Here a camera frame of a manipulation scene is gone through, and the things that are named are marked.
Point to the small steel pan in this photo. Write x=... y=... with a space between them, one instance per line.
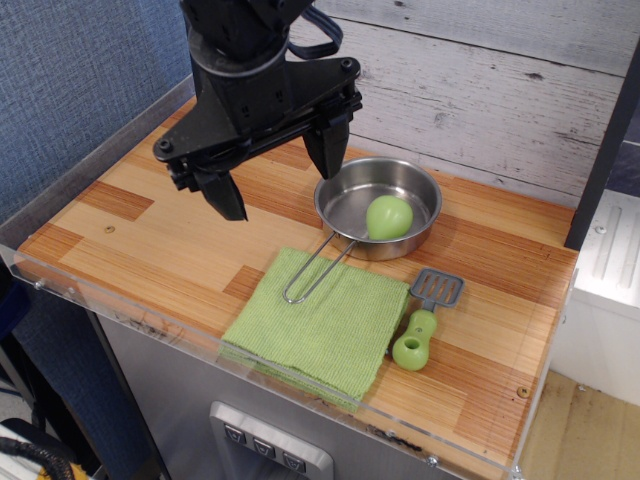
x=342 y=202

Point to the silver button control panel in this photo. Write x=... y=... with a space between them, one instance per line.
x=251 y=448

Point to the grey green toy spatula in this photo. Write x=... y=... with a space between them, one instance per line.
x=433 y=288

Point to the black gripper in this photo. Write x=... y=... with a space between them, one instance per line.
x=245 y=108

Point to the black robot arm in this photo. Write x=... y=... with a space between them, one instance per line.
x=244 y=29

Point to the green toy bottle gourd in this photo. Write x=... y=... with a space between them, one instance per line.
x=388 y=217

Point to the white appliance at right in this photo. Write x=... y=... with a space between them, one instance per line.
x=597 y=343

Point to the green folded cloth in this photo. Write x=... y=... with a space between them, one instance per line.
x=331 y=345

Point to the dark right frame post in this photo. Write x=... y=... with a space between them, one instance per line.
x=614 y=135

